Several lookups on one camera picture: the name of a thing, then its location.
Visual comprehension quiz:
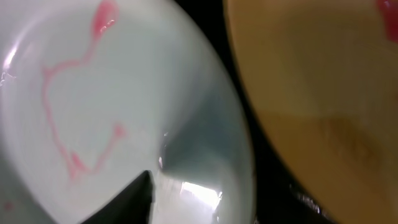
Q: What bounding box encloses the round black tray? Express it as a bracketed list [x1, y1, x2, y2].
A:
[176, 0, 333, 223]

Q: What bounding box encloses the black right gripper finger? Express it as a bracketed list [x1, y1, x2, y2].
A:
[82, 170, 154, 224]

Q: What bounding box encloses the yellow plate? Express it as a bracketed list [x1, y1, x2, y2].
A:
[225, 0, 397, 223]

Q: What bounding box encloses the mint plate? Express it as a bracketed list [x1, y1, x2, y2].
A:
[1, 0, 255, 223]

